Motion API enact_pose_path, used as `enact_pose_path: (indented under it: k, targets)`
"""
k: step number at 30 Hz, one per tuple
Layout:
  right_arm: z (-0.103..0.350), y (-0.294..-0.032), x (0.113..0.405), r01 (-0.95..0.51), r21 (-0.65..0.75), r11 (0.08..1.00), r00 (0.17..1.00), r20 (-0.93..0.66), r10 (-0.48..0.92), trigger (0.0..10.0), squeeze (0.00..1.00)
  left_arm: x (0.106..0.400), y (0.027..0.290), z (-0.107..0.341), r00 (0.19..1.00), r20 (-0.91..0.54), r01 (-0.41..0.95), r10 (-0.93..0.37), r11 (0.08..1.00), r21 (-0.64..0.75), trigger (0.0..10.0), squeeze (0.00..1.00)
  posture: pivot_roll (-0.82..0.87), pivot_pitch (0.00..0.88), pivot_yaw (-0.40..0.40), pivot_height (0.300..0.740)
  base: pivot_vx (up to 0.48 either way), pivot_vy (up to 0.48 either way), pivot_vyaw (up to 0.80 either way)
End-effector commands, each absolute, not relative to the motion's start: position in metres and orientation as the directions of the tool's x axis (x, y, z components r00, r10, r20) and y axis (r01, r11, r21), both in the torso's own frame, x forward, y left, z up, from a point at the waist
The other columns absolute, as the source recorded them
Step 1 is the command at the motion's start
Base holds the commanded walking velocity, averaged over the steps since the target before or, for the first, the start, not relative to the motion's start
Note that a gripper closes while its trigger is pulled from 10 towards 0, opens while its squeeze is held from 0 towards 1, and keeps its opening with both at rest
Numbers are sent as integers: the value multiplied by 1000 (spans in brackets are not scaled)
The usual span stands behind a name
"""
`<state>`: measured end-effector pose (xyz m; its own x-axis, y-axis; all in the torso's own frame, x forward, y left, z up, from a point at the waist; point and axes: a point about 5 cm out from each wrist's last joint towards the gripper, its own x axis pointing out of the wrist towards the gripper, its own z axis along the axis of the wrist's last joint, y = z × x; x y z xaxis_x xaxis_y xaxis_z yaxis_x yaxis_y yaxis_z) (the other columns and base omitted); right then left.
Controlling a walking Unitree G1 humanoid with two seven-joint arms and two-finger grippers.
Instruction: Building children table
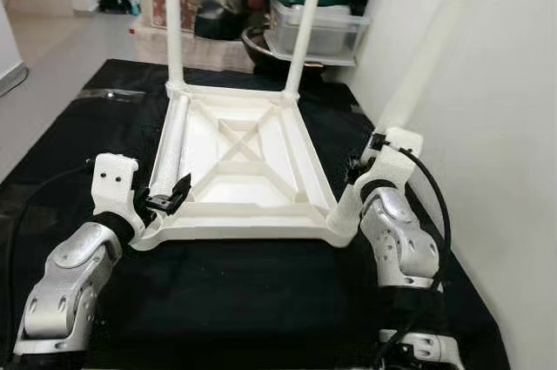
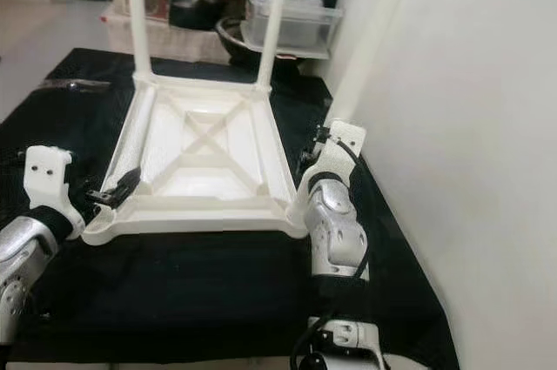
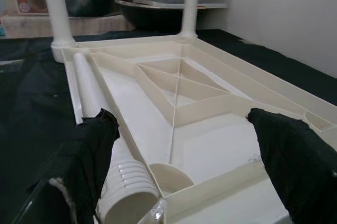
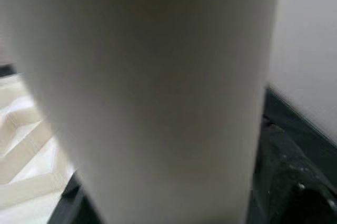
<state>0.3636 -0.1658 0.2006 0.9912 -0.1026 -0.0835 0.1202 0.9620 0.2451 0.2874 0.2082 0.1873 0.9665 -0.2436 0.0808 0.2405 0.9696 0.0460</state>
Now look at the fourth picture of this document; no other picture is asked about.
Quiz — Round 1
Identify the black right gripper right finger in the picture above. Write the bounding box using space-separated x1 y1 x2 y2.
251 121 337 224

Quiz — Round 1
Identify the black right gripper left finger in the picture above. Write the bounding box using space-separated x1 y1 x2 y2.
46 170 106 224

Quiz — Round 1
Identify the cream plastic children table top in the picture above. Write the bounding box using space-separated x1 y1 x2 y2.
0 72 77 224

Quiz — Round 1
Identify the white plastic table leg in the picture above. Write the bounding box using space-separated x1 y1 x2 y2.
0 0 282 224

